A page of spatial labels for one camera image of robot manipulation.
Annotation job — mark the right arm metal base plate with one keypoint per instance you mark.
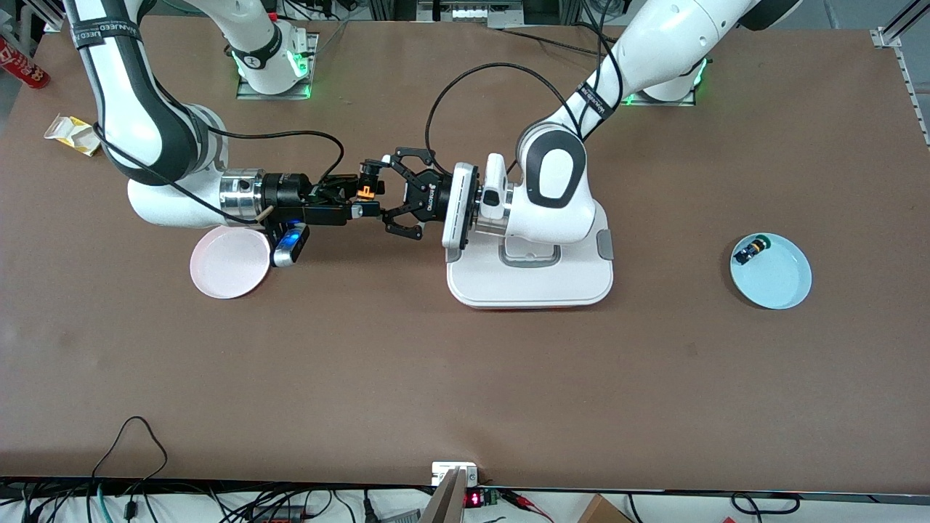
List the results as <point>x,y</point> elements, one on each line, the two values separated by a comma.
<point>251,94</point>

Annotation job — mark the yellow white small carton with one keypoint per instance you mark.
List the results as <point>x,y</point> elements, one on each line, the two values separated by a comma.
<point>73,134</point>

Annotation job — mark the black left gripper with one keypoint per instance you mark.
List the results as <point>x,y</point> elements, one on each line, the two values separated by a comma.
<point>426,197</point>

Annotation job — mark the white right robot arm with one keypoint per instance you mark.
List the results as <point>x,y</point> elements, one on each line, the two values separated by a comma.
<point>138,109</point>

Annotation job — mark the light blue round plate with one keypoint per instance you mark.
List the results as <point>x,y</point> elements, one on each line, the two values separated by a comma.
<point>777,280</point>

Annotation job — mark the pink round plate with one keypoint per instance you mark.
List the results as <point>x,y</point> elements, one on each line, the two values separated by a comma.
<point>225,265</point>

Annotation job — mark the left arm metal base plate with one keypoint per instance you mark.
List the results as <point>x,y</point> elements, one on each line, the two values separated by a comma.
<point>683,104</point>

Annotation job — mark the red digit display module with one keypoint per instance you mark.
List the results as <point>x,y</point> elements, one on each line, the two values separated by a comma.
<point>474,499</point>

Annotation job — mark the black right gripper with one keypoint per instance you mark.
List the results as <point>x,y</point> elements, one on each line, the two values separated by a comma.
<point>285,192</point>

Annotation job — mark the small white box device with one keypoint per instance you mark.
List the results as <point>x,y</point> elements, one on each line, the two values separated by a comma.
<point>443,471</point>

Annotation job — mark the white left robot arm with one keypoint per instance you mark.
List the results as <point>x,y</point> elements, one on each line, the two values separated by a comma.
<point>654,51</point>

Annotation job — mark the silver aluminium frame profile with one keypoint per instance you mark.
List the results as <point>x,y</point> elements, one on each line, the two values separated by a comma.
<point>51,22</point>
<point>890,35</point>

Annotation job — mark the red drink can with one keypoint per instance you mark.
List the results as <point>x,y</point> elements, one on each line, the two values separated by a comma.
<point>22,64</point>

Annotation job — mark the brown cardboard box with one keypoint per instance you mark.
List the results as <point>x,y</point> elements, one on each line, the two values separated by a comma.
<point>599,512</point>

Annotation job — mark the grey metal bar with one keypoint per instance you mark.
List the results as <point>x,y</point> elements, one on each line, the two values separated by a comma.
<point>445,505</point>

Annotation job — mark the white lidded lunch box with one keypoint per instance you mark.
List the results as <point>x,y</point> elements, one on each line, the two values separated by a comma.
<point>530,287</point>

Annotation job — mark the white power strip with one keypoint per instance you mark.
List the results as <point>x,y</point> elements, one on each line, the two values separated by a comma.
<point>468,13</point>

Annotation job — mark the orange push-button switch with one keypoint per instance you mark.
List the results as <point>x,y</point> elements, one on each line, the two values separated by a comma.
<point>369,190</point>

